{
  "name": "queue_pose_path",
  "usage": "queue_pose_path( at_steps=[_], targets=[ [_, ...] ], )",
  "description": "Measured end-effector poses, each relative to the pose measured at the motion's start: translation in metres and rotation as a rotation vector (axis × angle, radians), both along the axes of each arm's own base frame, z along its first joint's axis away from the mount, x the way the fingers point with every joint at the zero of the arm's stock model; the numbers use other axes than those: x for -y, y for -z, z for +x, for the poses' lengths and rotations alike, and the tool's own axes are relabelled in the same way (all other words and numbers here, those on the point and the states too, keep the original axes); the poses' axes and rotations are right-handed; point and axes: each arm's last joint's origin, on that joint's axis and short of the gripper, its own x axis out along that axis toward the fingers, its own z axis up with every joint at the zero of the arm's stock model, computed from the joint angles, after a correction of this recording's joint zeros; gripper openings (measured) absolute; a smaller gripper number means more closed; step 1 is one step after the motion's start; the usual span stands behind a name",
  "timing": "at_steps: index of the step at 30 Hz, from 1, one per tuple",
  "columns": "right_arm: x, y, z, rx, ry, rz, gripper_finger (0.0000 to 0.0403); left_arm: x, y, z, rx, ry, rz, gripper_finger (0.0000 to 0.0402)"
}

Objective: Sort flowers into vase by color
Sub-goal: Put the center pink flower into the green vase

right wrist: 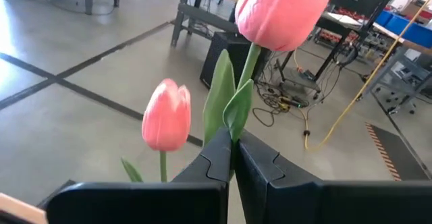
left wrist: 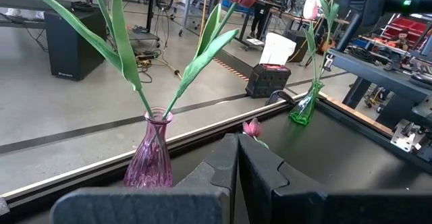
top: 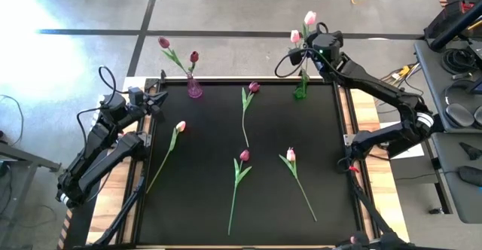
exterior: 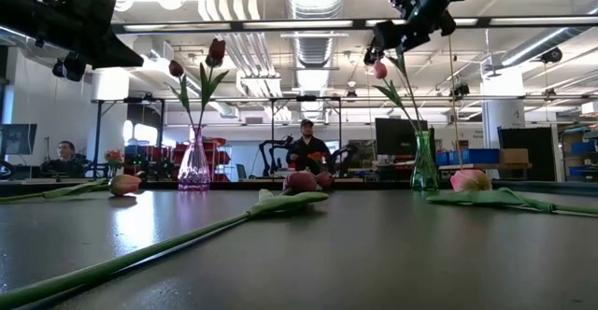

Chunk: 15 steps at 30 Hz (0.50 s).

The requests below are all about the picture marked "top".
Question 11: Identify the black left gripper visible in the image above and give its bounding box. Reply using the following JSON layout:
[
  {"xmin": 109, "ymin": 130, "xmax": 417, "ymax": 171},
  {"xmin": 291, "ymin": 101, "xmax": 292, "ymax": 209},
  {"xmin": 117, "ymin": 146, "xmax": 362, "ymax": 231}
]
[{"xmin": 120, "ymin": 90, "xmax": 169, "ymax": 123}]

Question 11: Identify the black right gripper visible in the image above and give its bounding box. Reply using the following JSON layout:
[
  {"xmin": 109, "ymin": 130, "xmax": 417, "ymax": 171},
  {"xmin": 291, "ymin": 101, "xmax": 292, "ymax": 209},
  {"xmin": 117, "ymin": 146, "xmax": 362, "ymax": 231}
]
[{"xmin": 303, "ymin": 31, "xmax": 344, "ymax": 70}]

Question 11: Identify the pink artificial tulip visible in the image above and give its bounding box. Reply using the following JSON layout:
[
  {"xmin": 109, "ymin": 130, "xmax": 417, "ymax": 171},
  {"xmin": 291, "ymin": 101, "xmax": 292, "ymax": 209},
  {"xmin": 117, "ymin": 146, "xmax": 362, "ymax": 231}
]
[
  {"xmin": 288, "ymin": 29, "xmax": 308, "ymax": 74},
  {"xmin": 300, "ymin": 11, "xmax": 318, "ymax": 47},
  {"xmin": 145, "ymin": 120, "xmax": 187, "ymax": 195},
  {"xmin": 278, "ymin": 147, "xmax": 319, "ymax": 223}
]

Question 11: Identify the dark red artificial tulip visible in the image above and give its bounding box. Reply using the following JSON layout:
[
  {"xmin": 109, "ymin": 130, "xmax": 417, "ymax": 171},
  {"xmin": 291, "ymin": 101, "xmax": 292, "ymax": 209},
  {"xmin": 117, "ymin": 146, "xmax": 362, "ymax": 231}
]
[
  {"xmin": 157, "ymin": 36, "xmax": 191, "ymax": 78},
  {"xmin": 187, "ymin": 50, "xmax": 200, "ymax": 77},
  {"xmin": 241, "ymin": 81, "xmax": 261, "ymax": 148},
  {"xmin": 227, "ymin": 149, "xmax": 253, "ymax": 237}
]

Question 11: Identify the purple glass vase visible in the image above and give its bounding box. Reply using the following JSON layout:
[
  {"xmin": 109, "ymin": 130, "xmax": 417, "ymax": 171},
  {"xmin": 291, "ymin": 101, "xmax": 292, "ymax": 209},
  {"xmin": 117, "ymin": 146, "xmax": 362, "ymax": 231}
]
[{"xmin": 187, "ymin": 72, "xmax": 204, "ymax": 99}]

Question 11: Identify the green glass vase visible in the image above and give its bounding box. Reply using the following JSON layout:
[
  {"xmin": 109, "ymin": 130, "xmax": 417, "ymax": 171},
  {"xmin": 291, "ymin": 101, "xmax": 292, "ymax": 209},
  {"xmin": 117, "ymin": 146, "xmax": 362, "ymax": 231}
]
[{"xmin": 293, "ymin": 69, "xmax": 311, "ymax": 100}]

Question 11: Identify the grey desk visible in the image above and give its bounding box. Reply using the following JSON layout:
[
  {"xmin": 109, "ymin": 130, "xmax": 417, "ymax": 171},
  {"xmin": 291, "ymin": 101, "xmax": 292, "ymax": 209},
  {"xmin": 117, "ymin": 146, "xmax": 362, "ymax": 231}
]
[
  {"xmin": 431, "ymin": 131, "xmax": 482, "ymax": 224},
  {"xmin": 413, "ymin": 38, "xmax": 482, "ymax": 133}
]

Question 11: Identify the red and black toolbox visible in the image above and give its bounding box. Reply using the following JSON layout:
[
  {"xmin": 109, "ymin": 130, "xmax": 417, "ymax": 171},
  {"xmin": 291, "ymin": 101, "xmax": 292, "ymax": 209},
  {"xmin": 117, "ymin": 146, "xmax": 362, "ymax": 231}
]
[{"xmin": 424, "ymin": 0, "xmax": 476, "ymax": 39}]

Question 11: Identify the black pole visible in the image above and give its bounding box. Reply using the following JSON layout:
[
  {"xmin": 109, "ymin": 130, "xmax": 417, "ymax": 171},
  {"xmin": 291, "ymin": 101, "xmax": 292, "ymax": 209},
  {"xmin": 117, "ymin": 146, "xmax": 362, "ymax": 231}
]
[{"xmin": 430, "ymin": 1, "xmax": 482, "ymax": 52}]

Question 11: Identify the white paper sheet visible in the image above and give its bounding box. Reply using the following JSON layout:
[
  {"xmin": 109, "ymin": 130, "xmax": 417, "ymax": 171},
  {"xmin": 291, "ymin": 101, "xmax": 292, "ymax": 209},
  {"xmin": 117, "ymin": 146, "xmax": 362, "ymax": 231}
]
[{"xmin": 380, "ymin": 120, "xmax": 425, "ymax": 160}]

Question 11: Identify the grey metal cart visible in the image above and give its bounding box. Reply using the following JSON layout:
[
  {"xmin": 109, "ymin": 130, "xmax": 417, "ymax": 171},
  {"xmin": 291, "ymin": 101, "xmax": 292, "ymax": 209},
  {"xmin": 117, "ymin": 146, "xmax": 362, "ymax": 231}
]
[{"xmin": 0, "ymin": 142, "xmax": 62, "ymax": 250}]

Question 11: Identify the black over-ear headphones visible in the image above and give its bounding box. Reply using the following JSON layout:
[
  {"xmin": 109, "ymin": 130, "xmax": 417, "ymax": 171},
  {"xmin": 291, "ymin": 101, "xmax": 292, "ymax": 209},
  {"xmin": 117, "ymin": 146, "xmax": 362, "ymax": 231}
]
[{"xmin": 444, "ymin": 79, "xmax": 482, "ymax": 129}]

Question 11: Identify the black wedge-shaped object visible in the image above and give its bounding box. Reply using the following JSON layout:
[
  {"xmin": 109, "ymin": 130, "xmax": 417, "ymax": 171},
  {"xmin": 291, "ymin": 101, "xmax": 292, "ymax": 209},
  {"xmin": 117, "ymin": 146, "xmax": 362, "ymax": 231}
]
[{"xmin": 459, "ymin": 142, "xmax": 482, "ymax": 161}]

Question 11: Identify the black computer mouse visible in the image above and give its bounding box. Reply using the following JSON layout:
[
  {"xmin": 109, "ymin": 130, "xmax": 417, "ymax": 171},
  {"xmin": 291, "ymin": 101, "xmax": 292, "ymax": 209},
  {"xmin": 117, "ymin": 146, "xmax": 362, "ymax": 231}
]
[{"xmin": 457, "ymin": 166, "xmax": 482, "ymax": 188}]

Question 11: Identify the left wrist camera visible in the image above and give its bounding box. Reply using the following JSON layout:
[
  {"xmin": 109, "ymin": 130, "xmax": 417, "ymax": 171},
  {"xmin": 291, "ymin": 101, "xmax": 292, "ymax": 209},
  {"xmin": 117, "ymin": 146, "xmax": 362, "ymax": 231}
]
[{"xmin": 127, "ymin": 87, "xmax": 145, "ymax": 106}]

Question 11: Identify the yellow floor cable bundle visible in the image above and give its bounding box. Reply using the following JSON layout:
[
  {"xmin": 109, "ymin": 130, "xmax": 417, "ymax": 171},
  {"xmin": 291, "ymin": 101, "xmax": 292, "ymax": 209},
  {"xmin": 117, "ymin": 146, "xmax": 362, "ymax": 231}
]
[{"xmin": 371, "ymin": 63, "xmax": 421, "ymax": 106}]

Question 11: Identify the black diagonal frame strut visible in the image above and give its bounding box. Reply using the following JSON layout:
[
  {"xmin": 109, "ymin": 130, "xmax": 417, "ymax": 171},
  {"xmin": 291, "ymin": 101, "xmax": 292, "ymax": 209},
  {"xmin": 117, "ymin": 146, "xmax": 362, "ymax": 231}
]
[
  {"xmin": 348, "ymin": 170, "xmax": 400, "ymax": 245},
  {"xmin": 93, "ymin": 174, "xmax": 147, "ymax": 246}
]

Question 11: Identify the coiled black cable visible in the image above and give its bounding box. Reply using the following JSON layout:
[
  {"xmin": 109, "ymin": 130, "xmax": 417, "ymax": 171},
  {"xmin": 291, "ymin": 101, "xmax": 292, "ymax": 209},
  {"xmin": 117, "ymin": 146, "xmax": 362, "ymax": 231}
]
[{"xmin": 441, "ymin": 48, "xmax": 479, "ymax": 75}]

